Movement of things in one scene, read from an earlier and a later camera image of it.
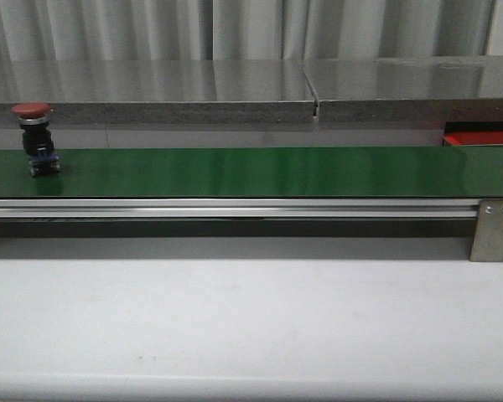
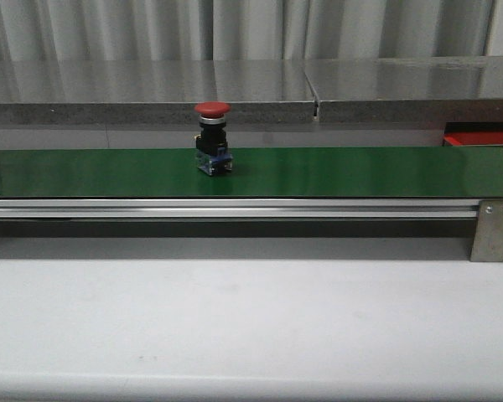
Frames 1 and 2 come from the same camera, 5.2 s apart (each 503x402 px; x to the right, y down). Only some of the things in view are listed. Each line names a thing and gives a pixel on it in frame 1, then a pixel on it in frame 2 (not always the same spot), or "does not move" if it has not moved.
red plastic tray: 483,137 does not move
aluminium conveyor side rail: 216,208 does not move
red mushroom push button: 33,118 to 213,155
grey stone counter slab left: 151,91 does not move
